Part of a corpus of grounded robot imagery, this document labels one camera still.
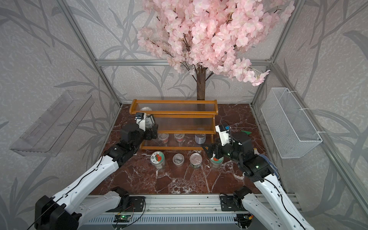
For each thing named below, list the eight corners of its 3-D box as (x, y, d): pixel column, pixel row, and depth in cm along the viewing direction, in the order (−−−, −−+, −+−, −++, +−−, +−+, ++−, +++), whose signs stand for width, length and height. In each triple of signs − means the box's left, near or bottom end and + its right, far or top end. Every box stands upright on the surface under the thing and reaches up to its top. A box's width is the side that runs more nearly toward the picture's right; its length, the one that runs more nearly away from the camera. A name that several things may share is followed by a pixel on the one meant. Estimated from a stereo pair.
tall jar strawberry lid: (152, 169, 87) (148, 163, 81) (154, 157, 92) (151, 151, 85) (165, 169, 87) (162, 163, 81) (166, 157, 92) (164, 151, 86)
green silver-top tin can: (189, 168, 88) (189, 164, 83) (189, 157, 92) (189, 153, 88) (202, 168, 88) (202, 164, 83) (201, 157, 92) (202, 153, 88)
